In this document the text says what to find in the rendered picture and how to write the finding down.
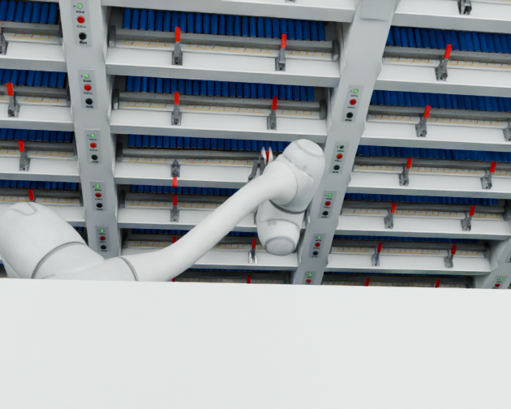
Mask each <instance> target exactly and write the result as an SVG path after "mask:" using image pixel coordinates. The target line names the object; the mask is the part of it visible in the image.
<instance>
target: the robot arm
mask: <svg viewBox="0 0 511 409"><path fill-rule="evenodd" d="M268 150H269V158H268V165H267V166H266V154H265V149H264V146H262V149H261V155H259V161H257V160H254V163H253V167H252V171H251V174H250V175H249V176H248V180H247V185H245V186H244V187H242V188H241V189H240V190H238V191H237V192H236V193H235V194H233V195H232V196H231V197H230V198H229V199H228V200H227V201H226V202H224V203H223V204H222V205H221V206H219V207H218V208H217V209H216V210H214V211H213V212H212V213H211V214H209V215H208V216H207V217H206V218H205V219H204V220H203V221H202V222H200V223H199V224H198V225H197V226H196V227H194V228H193V229H192V230H191V231H189V232H188V233H187V234H186V235H184V236H183V237H182V238H181V239H180V240H178V241H177V242H175V243H173V244H172V245H170V246H168V247H167V248H164V249H161V250H159V251H156V252H149V253H143V254H136V255H129V256H117V257H114V258H109V259H105V260H104V258H103V257H102V256H101V255H99V254H97V253H96V252H94V251H93V250H92V249H91V248H89V247H88V245H87V244H86V243H85V242H84V241H83V239H82V237H81V236H80V235H79V234H78V232H77V231H76V230H75V229H74V228H73V227H72V226H71V225H70V224H69V223H68V222H67V221H66V220H65V219H63V218H62V217H61V216H60V215H59V214H57V213H56V212H55V211H53V210H52V209H50V208H48V207H45V206H44V205H41V204H37V203H33V202H28V203H24V202H21V203H17V204H13V205H12V206H10V207H8V208H7V209H5V210H4V211H3V212H2V213H1V215H0V257H1V259H2V263H3V265H4V267H5V270H6V273H7V276H8V278H17V279H54V280H91V281H128V282H168V281H169V280H171V279H172V278H175V277H176V276H178V275H179V274H180V273H182V272H183V271H185V270H186V269H188V268H189V267H191V266H192V265H193V264H194V263H196V262H197V261H198V260H199V259H200V258H201V257H202V256H204V255H205V254H206V253H207V252H208V251H209V250H210V249H211V248H213V247H214V246H215V245H216V244H217V243H218V242H219V241H220V240H221V239H222V238H223V237H225V236H226V235H227V234H228V233H229V232H230V231H231V230H232V229H233V228H234V227H235V226H237V225H238V224H239V223H240V222H241V221H242V220H243V219H244V218H245V217H246V216H247V215H248V214H249V213H250V212H251V211H252V210H253V209H255V208H256V207H257V211H258V212H257V214H256V228H257V233H258V236H259V239H260V242H261V244H262V246H263V248H264V250H265V251H266V252H267V253H270V254H272V255H275V256H286V255H289V254H290V253H291V252H292V251H293V250H294V249H295V248H296V245H297V243H298V238H299V231H300V230H301V225H302V221H303V215H304V213H305V210H306V208H307V206H308V204H309V203H310V201H311V200H312V198H313V196H314V195H315V193H316V190H317V188H318V186H319V184H320V180H321V179H322V176H323V173H324V165H325V157H324V154H323V151H322V149H321V147H320V146H319V145H317V144H315V143H314V142H312V141H310V140H305V139H301V140H296V141H294V142H292V143H291V144H290V145H289V146H287V147H286V149H285V150H284V152H283V154H280V155H279V156H278V157H277V158H276V156H275V155H272V149H271V147H268ZM258 167H259V168H260V173H261V176H260V177H258V178H256V171H257V168H258Z"/></svg>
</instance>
